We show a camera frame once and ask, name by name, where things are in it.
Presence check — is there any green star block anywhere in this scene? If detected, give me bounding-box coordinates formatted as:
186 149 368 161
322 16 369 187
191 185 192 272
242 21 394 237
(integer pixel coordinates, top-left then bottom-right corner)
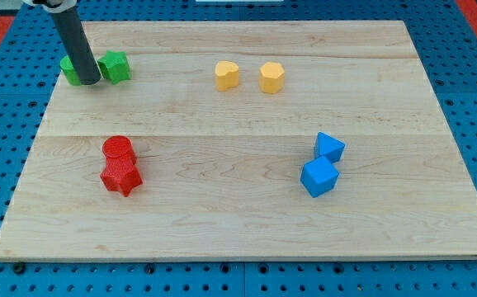
97 50 131 84

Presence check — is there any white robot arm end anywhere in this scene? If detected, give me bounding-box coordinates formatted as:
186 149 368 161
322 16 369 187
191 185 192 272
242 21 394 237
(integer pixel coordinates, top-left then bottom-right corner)
22 0 77 13

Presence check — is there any red star block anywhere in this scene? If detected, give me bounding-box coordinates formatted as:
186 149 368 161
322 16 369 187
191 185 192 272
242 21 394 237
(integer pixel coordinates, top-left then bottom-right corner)
100 155 143 197

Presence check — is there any wooden board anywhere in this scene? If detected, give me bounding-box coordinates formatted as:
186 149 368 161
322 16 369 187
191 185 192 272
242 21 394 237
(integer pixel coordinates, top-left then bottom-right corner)
0 21 477 263

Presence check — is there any yellow heart block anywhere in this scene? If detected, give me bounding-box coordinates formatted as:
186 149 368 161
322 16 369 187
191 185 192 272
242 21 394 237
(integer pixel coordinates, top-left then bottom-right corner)
215 60 239 92

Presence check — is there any yellow hexagon block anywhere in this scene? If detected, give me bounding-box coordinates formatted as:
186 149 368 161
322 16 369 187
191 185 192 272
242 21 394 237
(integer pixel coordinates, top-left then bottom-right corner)
258 62 286 94

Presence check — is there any blue cube block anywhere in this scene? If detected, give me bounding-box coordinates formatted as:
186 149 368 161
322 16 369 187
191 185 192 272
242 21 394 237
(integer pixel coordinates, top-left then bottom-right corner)
300 156 339 198

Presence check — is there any blue triangle block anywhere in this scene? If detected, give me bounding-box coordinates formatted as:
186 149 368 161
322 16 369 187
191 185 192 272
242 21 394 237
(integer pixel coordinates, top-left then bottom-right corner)
314 132 346 163

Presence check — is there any red cylinder block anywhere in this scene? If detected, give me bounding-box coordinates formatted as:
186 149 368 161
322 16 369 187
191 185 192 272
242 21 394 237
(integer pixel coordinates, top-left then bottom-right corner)
102 135 137 164

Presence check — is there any green round block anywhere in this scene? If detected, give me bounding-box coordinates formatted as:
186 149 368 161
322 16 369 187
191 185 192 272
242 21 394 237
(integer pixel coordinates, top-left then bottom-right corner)
59 55 81 86

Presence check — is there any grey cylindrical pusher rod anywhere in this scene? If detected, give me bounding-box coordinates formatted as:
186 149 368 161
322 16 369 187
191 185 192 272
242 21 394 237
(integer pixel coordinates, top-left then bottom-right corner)
51 0 102 85

